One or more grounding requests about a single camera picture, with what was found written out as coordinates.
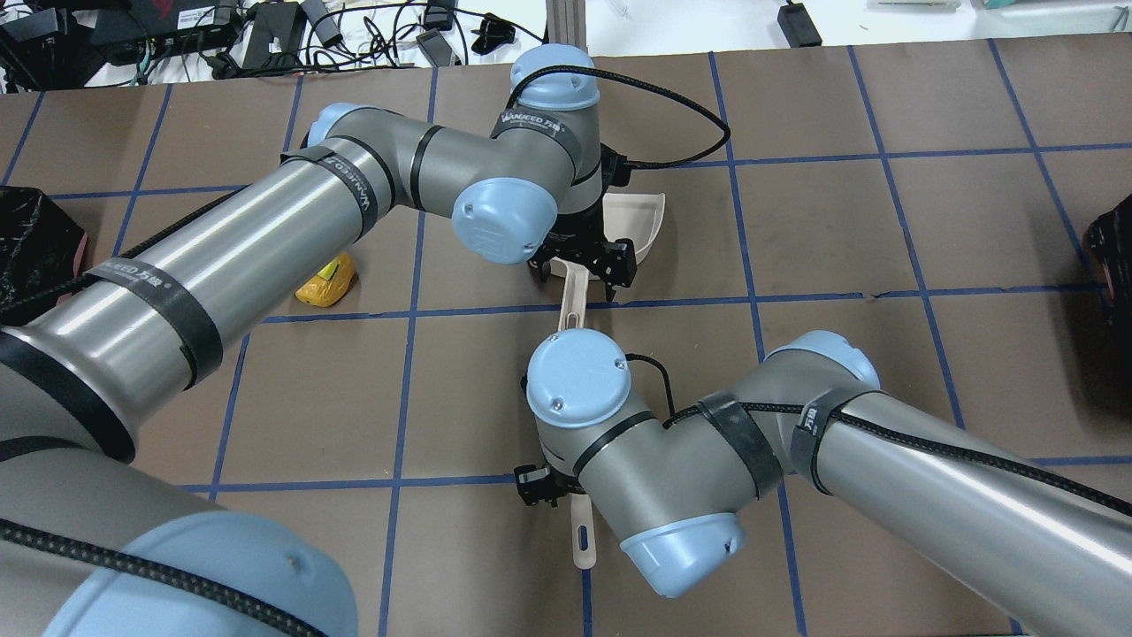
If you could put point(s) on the white plastic dustpan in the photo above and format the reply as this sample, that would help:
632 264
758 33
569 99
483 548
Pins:
637 217

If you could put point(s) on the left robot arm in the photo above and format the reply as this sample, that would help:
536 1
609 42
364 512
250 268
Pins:
91 546

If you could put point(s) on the orange bread roll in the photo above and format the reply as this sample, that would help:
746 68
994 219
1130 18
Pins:
317 294

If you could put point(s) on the black lined trash bin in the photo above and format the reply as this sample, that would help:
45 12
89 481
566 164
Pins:
41 245

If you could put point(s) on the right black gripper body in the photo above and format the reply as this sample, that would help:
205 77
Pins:
554 482

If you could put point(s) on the aluminium frame post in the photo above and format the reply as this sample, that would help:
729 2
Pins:
566 23

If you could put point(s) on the yellow sponge piece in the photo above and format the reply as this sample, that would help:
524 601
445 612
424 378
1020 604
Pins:
340 268

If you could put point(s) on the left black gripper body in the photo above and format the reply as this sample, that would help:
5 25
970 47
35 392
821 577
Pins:
579 238

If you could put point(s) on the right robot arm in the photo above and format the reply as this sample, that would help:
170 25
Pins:
1048 551

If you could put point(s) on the white hand brush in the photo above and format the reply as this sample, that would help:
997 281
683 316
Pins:
582 532

